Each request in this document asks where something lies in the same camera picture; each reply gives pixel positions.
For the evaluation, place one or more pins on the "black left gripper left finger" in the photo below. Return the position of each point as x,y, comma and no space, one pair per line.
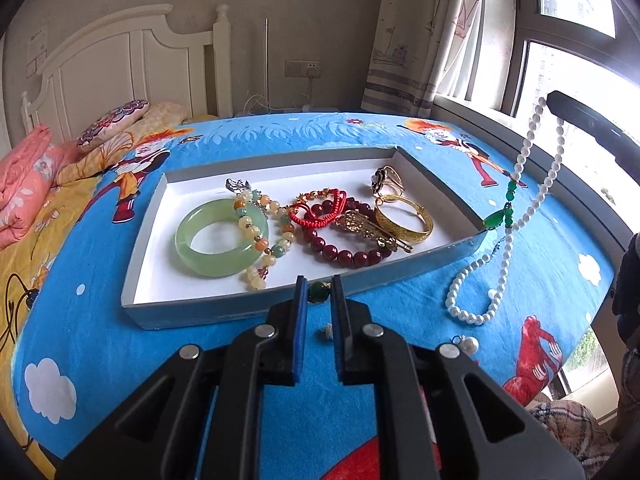
198,414

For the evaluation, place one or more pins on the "white wooden headboard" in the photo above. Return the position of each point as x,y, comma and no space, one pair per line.
130,55

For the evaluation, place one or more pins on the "printed window curtain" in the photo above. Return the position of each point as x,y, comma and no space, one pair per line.
415,45

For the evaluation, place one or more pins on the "small pearl earring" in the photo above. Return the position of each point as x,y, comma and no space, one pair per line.
469,345

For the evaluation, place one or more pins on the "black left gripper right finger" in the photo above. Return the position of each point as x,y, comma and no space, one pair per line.
438,415

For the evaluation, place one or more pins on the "green jade bangle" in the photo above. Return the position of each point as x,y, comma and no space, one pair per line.
219,238

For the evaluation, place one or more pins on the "silver crystal brooch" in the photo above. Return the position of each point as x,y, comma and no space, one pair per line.
238,185

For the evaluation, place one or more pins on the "blue cartoon blanket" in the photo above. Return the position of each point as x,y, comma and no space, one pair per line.
558,278

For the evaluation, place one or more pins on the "wide gold bangle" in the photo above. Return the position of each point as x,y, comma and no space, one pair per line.
403,217

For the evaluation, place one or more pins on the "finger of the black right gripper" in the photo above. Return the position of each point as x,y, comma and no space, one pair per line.
624,148

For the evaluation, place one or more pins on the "green bead earring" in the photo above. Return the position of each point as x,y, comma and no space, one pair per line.
318,292

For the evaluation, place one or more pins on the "plaid fabric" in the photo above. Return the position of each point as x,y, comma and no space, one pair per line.
573,425

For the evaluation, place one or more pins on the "patterned round cushion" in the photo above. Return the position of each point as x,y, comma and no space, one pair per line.
114,121

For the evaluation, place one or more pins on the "interlocked rose gold rings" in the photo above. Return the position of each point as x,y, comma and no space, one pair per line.
387,179

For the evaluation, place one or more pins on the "pink floral folded quilt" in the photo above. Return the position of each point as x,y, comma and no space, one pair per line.
27,174

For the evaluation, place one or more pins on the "shallow white grey tray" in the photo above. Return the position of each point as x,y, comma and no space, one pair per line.
161,292

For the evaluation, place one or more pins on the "cream pillow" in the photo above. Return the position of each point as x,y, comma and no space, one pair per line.
161,123

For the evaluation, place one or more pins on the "wall power socket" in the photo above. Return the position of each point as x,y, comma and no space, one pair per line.
302,69

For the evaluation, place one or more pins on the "yellow cartoon bedsheet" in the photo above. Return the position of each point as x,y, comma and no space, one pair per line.
30,269

